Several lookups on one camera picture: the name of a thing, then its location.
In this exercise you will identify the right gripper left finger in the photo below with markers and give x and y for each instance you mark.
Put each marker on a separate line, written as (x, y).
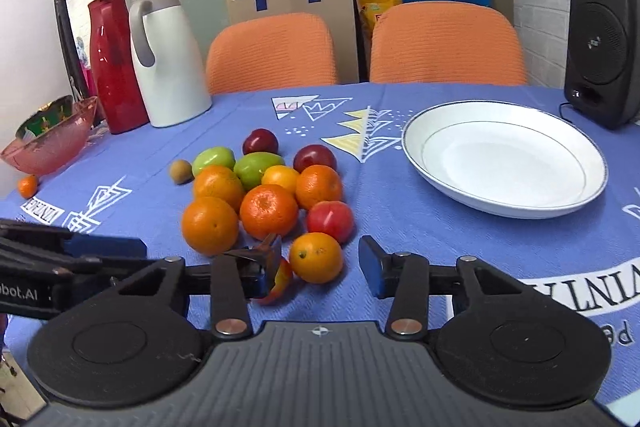
(152, 301)

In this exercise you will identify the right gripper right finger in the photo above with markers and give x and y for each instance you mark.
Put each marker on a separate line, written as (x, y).
(410, 280)

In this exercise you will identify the red yellow peach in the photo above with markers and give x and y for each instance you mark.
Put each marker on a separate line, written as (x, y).
(283, 278)

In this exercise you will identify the large orange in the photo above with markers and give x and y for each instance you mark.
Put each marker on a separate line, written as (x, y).
(210, 226)

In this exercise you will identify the tangerine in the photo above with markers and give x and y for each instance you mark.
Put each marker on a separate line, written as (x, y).
(268, 209)

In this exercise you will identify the red apple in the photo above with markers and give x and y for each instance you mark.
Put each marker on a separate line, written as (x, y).
(333, 218)

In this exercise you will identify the small yellow orange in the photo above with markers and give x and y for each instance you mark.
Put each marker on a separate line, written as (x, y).
(281, 175)

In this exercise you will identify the brown kiwi fruit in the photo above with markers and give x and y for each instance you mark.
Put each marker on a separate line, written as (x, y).
(180, 171)

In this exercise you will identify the small orange near bowl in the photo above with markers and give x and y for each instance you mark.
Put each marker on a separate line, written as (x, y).
(28, 186)

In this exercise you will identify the green apple right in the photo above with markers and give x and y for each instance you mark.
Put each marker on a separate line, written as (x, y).
(251, 167)

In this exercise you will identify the green apple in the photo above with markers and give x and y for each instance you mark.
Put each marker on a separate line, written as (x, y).
(251, 167)
(213, 156)

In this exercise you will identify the green apple left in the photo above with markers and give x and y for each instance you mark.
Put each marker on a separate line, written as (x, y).
(213, 156)

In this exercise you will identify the pink glass bowl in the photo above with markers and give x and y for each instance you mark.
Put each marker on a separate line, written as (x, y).
(56, 147)

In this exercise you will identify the dark red plum back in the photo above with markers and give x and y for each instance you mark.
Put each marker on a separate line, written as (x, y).
(260, 140)

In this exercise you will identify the dark red plum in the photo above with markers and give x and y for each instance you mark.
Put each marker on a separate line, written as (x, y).
(314, 154)
(260, 140)

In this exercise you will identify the dark red plum right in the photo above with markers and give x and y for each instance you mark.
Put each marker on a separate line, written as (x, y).
(314, 154)

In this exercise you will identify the white round plate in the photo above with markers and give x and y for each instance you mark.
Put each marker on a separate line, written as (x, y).
(505, 159)

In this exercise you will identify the blue patterned tablecloth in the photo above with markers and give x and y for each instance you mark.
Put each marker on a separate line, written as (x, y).
(589, 260)

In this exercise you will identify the white board panel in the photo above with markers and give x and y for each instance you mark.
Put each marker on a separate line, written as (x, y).
(39, 62)

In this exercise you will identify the red thermos jug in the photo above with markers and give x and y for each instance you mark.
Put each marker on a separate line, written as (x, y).
(112, 68)

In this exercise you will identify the white thermos jug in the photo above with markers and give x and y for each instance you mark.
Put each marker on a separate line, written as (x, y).
(167, 62)

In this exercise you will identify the right orange chair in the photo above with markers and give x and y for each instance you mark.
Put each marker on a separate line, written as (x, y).
(443, 41)

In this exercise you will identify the orange chair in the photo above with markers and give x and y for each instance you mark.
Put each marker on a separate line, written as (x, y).
(274, 52)
(443, 41)

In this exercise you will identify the left orange chair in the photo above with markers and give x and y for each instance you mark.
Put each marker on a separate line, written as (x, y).
(274, 52)

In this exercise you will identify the black speaker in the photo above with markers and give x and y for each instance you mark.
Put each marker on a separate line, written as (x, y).
(602, 63)

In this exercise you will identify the yellow snack bag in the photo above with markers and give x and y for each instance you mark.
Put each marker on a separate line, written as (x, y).
(370, 12)

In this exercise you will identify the brown paper bag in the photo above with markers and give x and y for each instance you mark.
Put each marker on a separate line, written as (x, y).
(341, 16)

